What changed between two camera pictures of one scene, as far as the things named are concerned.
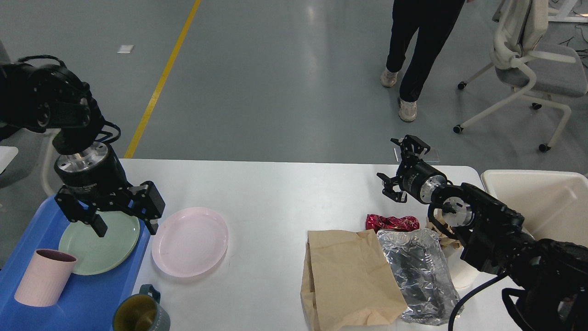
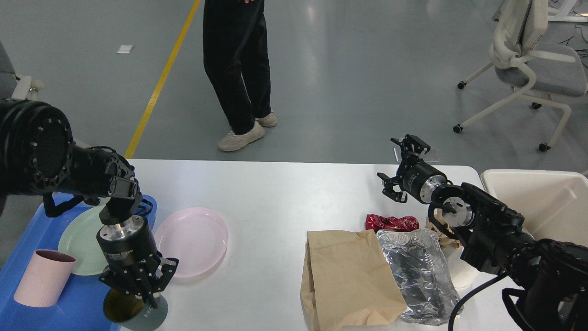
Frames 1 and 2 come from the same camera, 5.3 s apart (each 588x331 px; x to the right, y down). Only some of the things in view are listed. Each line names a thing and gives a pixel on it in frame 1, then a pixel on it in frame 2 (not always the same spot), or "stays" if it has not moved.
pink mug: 46,278 stays
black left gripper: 94,179 → 131,249
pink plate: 190,242 stays
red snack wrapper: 375,222 stays
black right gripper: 417,178 stays
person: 437,21 → 236,56
